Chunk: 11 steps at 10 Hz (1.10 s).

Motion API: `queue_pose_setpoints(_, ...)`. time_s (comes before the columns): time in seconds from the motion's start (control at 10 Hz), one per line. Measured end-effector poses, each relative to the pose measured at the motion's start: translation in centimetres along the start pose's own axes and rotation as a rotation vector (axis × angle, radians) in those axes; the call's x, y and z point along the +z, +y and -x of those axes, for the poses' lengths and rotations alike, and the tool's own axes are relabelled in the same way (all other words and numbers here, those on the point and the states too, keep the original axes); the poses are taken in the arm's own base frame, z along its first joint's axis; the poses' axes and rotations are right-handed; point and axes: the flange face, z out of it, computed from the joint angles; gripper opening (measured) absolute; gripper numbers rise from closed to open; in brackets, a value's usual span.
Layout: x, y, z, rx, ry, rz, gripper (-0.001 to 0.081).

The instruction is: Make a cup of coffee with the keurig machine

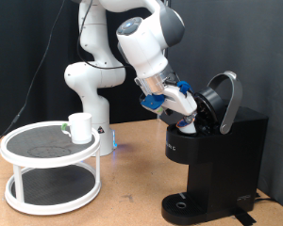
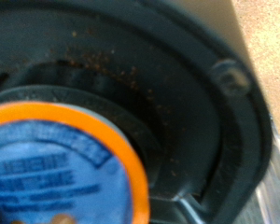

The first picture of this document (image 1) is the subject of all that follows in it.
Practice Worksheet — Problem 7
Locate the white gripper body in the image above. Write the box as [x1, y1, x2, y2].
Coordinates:
[161, 84, 199, 118]

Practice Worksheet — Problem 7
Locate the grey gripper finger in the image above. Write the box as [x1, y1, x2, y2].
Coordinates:
[184, 113, 197, 124]

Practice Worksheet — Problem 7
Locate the white mug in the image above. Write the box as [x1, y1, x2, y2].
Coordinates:
[59, 112, 93, 145]

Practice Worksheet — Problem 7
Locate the black Keurig coffee machine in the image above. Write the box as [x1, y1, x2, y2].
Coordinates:
[160, 105, 270, 226]

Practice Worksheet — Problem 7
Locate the silver vertical pole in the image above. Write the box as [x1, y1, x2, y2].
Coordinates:
[159, 0, 171, 13]

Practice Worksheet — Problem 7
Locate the black tape strip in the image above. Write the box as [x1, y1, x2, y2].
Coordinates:
[230, 208, 258, 226]

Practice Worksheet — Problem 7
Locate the white two-tier turntable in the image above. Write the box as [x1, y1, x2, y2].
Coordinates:
[0, 120, 102, 217]

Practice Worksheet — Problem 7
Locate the blue cable clip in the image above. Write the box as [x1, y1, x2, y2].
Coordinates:
[175, 80, 193, 95]

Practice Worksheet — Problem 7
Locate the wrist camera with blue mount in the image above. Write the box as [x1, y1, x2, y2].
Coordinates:
[139, 93, 166, 115]

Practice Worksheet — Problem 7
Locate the black power cable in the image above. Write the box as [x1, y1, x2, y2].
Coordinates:
[254, 191, 278, 203]

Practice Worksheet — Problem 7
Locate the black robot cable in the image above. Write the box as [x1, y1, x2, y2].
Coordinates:
[0, 0, 134, 151]

